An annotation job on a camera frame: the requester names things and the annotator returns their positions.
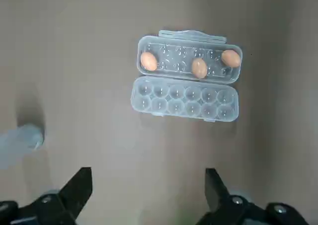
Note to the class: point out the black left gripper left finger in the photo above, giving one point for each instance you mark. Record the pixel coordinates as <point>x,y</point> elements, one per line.
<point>62,205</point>

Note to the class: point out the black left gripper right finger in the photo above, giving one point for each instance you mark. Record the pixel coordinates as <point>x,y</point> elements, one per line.
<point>223,207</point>

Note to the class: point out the brown egg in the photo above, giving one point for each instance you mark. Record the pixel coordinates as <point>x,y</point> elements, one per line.
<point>199,68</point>
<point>231,58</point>
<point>148,61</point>

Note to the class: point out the clear bottle with blue cap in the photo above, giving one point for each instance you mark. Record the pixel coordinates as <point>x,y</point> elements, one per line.
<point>20,140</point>

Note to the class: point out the clear plastic egg carton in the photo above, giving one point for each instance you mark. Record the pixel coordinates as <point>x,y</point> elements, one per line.
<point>183,110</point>

